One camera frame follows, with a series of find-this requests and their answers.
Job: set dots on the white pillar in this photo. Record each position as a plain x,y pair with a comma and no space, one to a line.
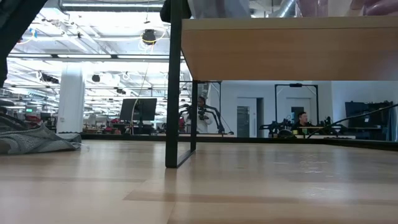
71,99

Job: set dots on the black aluminium table frame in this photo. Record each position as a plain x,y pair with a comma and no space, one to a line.
248,140

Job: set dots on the long ceiling light fixture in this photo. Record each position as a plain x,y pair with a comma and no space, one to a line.
84,56

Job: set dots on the white door glass panel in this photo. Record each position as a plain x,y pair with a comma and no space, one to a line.
245,121

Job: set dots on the black background frame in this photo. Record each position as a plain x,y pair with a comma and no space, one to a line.
275,102

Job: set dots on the seated person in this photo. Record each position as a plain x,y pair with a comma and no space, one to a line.
301,119

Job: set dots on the silver ceiling duct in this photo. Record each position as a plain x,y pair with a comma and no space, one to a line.
284,9

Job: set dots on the wooden shelf black legs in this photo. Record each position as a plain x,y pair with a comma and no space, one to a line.
280,49

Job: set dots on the grey folded cloth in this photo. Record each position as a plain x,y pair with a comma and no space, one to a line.
37,141

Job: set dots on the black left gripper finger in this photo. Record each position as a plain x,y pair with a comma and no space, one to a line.
163,14

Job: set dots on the black cabinet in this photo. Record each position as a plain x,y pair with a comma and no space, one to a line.
363,107

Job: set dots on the grey ceiling pipe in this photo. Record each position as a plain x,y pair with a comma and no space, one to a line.
112,5

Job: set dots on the large all-purple mug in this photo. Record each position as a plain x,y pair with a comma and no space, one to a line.
382,7

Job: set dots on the blue-grey mug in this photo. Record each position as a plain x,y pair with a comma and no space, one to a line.
217,7

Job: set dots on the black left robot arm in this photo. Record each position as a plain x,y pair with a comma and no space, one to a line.
15,25

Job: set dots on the black ceiling camera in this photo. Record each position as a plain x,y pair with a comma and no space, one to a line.
149,35

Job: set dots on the standing person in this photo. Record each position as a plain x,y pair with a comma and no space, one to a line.
203,124

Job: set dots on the background monitor on stand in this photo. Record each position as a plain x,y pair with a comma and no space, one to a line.
138,109

